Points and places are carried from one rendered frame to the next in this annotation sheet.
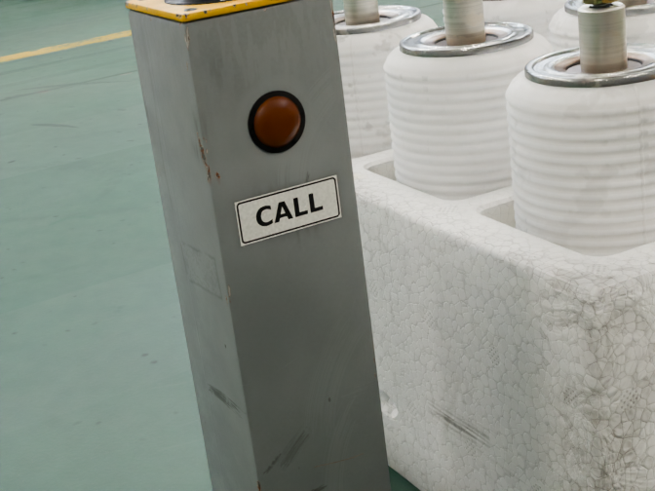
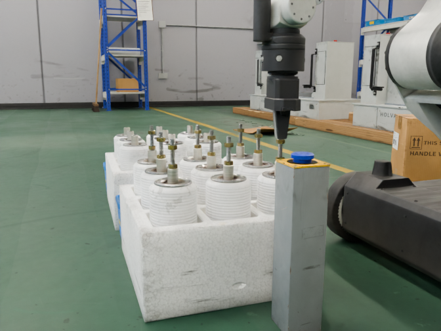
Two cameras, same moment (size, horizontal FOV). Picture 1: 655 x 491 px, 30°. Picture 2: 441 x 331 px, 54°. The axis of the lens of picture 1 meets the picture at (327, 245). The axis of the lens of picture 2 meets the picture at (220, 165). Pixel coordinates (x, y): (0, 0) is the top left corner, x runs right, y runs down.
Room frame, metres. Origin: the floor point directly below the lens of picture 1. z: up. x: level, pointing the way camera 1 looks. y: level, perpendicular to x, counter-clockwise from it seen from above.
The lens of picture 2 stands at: (0.59, 0.79, 0.46)
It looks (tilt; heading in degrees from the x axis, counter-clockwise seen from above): 11 degrees down; 277
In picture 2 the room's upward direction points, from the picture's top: straight up
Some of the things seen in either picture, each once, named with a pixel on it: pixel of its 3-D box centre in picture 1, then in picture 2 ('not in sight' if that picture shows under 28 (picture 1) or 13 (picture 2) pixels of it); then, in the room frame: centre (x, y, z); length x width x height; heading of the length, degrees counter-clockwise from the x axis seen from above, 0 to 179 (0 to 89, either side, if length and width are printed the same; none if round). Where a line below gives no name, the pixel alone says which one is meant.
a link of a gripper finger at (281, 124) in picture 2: not in sight; (282, 124); (0.57, -0.13, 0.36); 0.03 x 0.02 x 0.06; 15
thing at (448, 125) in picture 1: (479, 194); (228, 220); (0.68, -0.09, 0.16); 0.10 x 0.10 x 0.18
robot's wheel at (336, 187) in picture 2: not in sight; (357, 206); (0.35, -0.45, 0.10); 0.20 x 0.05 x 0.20; 27
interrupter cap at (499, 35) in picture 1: (466, 41); (228, 178); (0.68, -0.09, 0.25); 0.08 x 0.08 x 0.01
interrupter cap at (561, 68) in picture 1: (603, 66); (279, 175); (0.58, -0.14, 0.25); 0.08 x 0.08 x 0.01
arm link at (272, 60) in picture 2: not in sight; (281, 80); (0.58, -0.14, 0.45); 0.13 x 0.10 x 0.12; 105
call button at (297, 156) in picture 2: not in sight; (302, 158); (0.54, 0.03, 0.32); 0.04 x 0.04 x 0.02
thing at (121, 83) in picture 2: not in sight; (126, 85); (2.82, -5.71, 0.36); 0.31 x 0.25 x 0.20; 27
